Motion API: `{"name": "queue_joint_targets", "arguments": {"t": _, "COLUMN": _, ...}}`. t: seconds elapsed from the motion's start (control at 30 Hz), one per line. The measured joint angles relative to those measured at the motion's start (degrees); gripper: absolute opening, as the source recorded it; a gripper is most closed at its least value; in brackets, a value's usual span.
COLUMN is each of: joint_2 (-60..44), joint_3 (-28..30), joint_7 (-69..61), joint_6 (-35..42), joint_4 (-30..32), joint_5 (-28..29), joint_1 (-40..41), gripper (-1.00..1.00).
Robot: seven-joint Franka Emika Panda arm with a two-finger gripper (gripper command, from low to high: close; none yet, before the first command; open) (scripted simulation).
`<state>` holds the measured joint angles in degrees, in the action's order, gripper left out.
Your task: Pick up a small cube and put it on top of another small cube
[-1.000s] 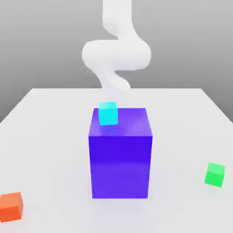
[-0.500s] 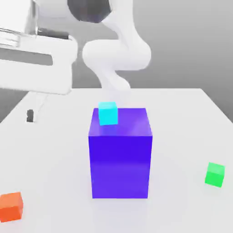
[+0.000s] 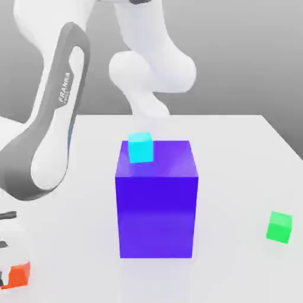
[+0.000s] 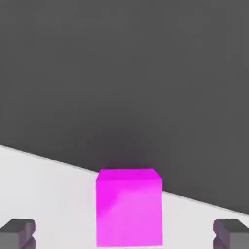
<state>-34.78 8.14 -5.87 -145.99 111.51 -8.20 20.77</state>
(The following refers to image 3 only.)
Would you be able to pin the small cyan cube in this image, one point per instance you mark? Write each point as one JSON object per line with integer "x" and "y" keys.
{"x": 140, "y": 149}

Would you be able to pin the small green cube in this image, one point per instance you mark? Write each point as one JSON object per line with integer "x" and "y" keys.
{"x": 279, "y": 228}

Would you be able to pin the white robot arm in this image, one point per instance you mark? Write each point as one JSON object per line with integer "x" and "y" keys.
{"x": 60, "y": 71}

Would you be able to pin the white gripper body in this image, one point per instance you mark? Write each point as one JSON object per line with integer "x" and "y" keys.
{"x": 14, "y": 239}

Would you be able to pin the large purple box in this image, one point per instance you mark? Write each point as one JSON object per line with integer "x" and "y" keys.
{"x": 156, "y": 213}

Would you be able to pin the small red cube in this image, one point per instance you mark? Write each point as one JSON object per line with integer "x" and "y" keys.
{"x": 19, "y": 275}

